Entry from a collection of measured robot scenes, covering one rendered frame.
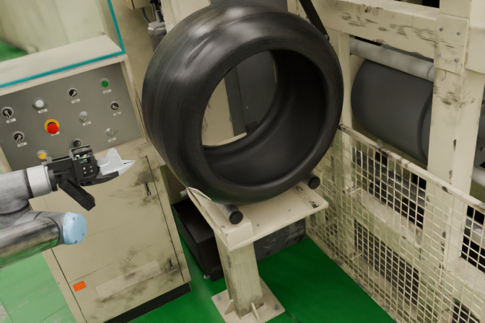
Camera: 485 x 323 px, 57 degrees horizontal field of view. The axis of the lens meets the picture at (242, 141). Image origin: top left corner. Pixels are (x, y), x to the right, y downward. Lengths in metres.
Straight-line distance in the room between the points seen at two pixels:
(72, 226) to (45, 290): 1.67
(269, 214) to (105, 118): 0.77
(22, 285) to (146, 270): 0.92
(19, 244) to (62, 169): 0.25
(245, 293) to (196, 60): 1.30
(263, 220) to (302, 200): 0.16
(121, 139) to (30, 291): 1.24
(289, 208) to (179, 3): 0.74
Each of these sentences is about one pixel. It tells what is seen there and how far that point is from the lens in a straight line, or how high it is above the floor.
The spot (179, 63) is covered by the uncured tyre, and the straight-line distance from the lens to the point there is 1.11.
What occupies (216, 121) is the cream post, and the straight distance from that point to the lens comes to 1.59.
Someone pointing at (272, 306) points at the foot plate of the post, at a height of 0.01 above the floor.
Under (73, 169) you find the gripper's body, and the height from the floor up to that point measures 1.19.
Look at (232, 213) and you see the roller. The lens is 1.32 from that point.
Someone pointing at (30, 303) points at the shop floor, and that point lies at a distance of 2.75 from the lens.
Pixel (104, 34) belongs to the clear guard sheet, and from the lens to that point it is 1.71.
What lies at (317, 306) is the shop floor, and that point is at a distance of 2.24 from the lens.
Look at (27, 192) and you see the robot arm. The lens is 1.19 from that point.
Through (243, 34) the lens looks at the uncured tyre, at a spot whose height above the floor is 1.43.
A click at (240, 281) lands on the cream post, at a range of 2.06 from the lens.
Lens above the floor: 1.74
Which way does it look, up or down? 29 degrees down
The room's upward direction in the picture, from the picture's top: 10 degrees counter-clockwise
